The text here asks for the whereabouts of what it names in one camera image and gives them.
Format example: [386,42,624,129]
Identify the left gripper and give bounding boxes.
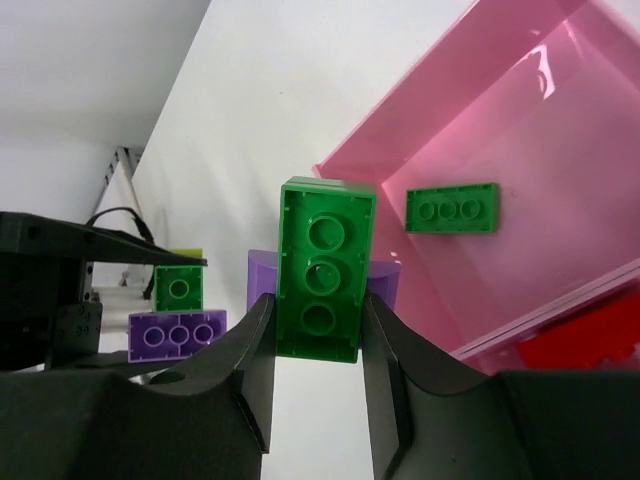
[1,212,208,370]

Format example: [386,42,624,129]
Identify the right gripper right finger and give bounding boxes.
[362,294,639,479]

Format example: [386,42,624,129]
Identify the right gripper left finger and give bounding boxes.
[1,294,276,479]

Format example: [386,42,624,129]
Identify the small green square lego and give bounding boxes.
[153,265,204,313]

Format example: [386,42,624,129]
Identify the yellow-green lego plate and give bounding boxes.
[170,248,203,258]

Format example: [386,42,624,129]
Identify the red lego brick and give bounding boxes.
[517,293,639,369]

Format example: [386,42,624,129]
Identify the green lego brick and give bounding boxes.
[405,182,500,235]
[276,177,376,363]

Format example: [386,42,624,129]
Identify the pink small container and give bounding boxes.
[454,263,639,374]

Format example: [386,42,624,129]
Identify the pink large container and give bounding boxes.
[316,1,639,359]

